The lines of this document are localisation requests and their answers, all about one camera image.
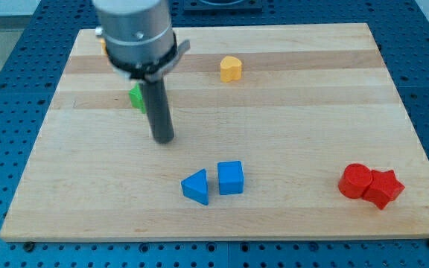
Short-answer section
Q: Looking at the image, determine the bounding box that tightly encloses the yellow block behind arm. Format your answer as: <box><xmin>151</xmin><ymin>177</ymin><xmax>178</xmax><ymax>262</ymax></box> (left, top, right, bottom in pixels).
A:
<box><xmin>99</xmin><ymin>38</ymin><xmax>108</xmax><ymax>55</ymax></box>

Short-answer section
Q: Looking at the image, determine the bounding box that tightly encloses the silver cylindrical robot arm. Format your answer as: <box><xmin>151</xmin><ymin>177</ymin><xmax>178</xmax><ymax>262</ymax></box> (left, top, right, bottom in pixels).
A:
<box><xmin>92</xmin><ymin>0</ymin><xmax>190</xmax><ymax>83</ymax></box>

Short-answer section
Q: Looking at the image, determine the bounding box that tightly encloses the blue triangle block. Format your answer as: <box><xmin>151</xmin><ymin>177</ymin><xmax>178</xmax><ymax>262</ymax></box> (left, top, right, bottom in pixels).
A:
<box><xmin>180</xmin><ymin>169</ymin><xmax>209</xmax><ymax>205</ymax></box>

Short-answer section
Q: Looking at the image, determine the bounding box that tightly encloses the blue cube block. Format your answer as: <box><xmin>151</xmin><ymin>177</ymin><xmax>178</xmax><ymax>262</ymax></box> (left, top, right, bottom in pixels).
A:
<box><xmin>217</xmin><ymin>161</ymin><xmax>244</xmax><ymax>195</ymax></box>

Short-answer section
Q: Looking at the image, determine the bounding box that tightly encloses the wooden board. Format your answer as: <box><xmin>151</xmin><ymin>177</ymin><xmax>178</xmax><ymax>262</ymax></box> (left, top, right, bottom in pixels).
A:
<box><xmin>0</xmin><ymin>23</ymin><xmax>429</xmax><ymax>242</ymax></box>

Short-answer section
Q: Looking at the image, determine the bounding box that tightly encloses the yellow heart block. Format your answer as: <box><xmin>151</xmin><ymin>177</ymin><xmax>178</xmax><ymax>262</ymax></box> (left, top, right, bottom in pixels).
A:
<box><xmin>220</xmin><ymin>56</ymin><xmax>243</xmax><ymax>83</ymax></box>

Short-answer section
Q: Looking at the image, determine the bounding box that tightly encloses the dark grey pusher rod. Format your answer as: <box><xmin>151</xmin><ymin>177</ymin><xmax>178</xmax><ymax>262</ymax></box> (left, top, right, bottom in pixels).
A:
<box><xmin>140</xmin><ymin>80</ymin><xmax>174</xmax><ymax>144</ymax></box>

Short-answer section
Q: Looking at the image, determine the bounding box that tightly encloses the green block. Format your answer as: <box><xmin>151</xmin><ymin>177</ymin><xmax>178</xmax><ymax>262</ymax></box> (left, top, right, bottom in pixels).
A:
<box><xmin>128</xmin><ymin>83</ymin><xmax>146</xmax><ymax>114</ymax></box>

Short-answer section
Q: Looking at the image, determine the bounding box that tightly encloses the red cylinder block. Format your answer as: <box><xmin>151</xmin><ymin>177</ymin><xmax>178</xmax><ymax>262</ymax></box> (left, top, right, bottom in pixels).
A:
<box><xmin>338</xmin><ymin>163</ymin><xmax>372</xmax><ymax>199</ymax></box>

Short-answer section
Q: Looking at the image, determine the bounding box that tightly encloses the red star block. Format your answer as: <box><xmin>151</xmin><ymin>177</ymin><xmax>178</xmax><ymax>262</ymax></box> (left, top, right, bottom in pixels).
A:
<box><xmin>362</xmin><ymin>170</ymin><xmax>405</xmax><ymax>210</ymax></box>

